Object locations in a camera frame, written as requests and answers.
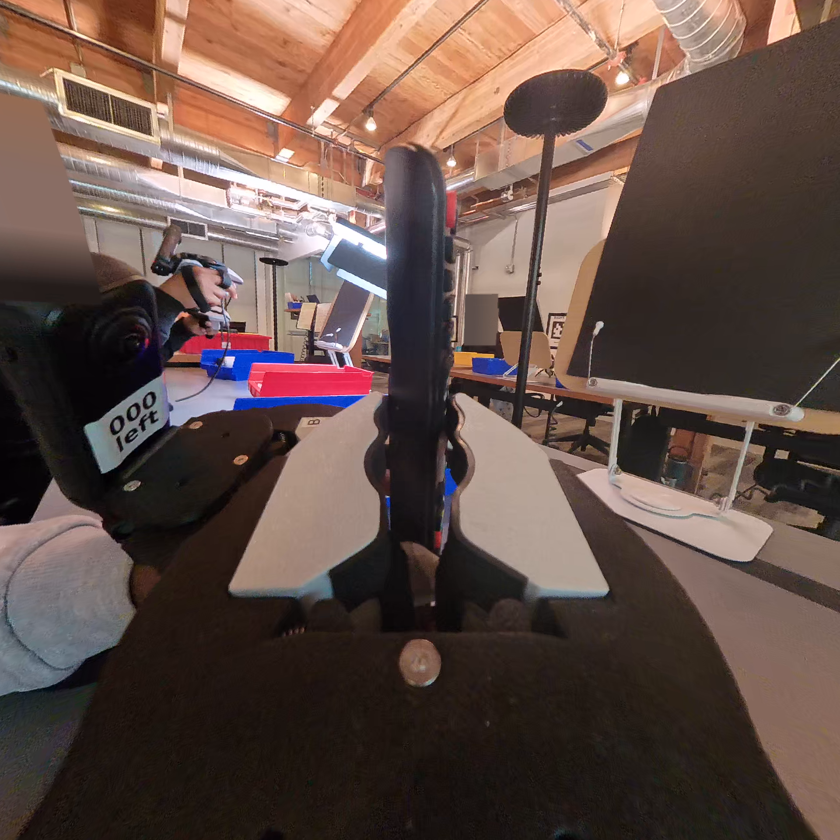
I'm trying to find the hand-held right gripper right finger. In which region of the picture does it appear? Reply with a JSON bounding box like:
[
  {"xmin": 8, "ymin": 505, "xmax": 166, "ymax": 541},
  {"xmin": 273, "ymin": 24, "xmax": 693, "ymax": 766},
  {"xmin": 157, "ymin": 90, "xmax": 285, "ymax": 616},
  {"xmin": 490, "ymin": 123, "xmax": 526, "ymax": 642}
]
[{"xmin": 437, "ymin": 392, "xmax": 611, "ymax": 632}]

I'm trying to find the red plastic bin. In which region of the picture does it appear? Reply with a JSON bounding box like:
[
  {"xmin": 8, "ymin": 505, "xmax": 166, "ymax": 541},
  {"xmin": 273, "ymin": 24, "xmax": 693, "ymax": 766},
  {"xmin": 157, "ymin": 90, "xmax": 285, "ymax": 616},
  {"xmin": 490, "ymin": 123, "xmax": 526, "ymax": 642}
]
[
  {"xmin": 248, "ymin": 362, "xmax": 374, "ymax": 398},
  {"xmin": 178, "ymin": 331, "xmax": 273, "ymax": 355}
]

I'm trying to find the wooden office table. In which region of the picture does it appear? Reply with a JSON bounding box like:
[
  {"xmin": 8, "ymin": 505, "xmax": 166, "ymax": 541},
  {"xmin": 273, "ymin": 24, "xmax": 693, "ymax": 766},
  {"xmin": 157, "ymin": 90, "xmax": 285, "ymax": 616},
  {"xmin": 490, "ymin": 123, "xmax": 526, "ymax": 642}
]
[{"xmin": 449, "ymin": 364, "xmax": 614, "ymax": 408}]

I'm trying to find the white air vent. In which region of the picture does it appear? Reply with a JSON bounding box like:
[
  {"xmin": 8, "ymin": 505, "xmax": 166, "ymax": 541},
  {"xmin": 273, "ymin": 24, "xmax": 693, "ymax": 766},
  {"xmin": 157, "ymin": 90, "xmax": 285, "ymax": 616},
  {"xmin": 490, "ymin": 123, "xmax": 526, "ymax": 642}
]
[{"xmin": 42, "ymin": 67, "xmax": 161, "ymax": 145}]

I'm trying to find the blue bin white tag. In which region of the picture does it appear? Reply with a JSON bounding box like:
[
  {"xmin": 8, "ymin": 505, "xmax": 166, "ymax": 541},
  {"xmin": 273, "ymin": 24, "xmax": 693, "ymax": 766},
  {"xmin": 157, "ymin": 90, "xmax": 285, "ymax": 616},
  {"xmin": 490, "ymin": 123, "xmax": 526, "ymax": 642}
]
[{"xmin": 233, "ymin": 394, "xmax": 457, "ymax": 513}]

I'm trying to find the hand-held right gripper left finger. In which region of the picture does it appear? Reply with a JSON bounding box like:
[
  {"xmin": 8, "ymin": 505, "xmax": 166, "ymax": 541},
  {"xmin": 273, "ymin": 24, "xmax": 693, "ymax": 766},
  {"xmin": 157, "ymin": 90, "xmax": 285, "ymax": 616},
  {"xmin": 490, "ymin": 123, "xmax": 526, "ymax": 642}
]
[{"xmin": 228, "ymin": 392, "xmax": 398, "ymax": 632}]

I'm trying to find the person's left forearm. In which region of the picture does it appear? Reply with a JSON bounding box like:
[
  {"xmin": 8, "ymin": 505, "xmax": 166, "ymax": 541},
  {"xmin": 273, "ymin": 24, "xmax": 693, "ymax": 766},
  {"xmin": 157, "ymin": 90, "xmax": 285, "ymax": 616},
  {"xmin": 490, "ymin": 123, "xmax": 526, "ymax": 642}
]
[{"xmin": 0, "ymin": 515, "xmax": 139, "ymax": 697}]

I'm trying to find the LED light panel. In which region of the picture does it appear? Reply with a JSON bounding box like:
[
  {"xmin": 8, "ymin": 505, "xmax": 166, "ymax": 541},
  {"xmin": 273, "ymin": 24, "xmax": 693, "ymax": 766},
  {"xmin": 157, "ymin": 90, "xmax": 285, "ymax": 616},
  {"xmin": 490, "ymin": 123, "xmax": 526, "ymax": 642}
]
[{"xmin": 319, "ymin": 217, "xmax": 389, "ymax": 299}]

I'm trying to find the black board wooden edge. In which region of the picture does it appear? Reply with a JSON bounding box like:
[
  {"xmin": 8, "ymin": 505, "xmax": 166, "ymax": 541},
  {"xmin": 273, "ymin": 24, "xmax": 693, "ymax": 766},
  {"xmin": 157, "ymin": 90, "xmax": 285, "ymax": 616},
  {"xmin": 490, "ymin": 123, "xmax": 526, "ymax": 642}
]
[
  {"xmin": 314, "ymin": 281, "xmax": 375, "ymax": 368},
  {"xmin": 554, "ymin": 12, "xmax": 840, "ymax": 437}
]

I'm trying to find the silver ventilation duct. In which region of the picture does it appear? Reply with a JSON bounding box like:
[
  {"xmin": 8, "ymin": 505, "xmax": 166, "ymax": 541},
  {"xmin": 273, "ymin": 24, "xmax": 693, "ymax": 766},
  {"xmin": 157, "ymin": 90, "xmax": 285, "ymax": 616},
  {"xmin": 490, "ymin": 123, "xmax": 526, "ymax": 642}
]
[{"xmin": 653, "ymin": 0, "xmax": 749, "ymax": 74}]

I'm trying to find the blue plastic bin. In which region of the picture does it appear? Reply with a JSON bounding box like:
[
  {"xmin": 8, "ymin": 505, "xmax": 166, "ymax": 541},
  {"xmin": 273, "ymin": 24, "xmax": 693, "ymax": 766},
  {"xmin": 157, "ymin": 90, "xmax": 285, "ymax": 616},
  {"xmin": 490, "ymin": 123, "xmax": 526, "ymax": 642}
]
[{"xmin": 200, "ymin": 348, "xmax": 295, "ymax": 382}]

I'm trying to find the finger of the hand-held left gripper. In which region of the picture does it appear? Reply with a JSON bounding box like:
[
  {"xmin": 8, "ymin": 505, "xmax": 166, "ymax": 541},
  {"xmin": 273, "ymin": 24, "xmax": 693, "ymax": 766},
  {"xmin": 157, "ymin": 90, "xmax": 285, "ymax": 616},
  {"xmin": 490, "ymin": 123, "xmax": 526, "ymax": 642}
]
[{"xmin": 297, "ymin": 412, "xmax": 347, "ymax": 454}]

